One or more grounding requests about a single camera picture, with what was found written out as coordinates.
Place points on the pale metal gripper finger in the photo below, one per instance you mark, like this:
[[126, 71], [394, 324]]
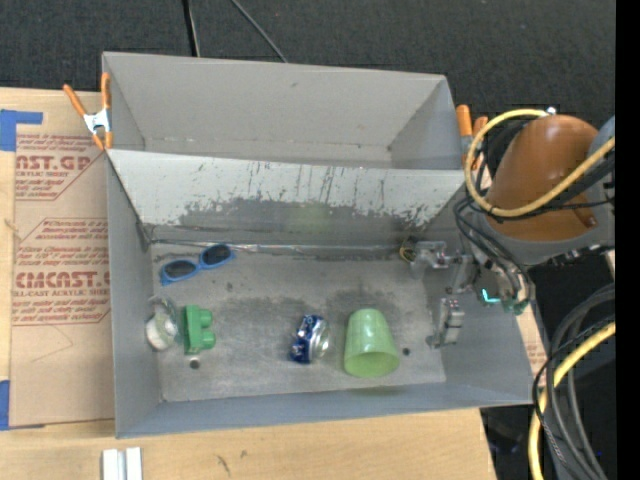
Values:
[[450, 323], [431, 258]]

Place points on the light green plastic cup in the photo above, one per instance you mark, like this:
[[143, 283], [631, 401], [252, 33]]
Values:
[[369, 343]]

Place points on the crushed blue drink can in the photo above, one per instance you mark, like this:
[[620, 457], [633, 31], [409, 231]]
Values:
[[310, 339]]

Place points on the grey metal bin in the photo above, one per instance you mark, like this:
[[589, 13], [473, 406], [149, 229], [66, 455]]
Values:
[[280, 288]]

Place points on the green toy building block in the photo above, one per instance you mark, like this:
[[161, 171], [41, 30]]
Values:
[[196, 328]]

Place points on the blue sunglasses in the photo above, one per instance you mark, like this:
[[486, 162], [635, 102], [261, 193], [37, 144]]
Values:
[[182, 269]]

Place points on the clear glass jar, white lid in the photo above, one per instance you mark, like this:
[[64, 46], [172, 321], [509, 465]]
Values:
[[160, 330]]

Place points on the brown cardboard board, red print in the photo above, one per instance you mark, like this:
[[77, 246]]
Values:
[[60, 248]]

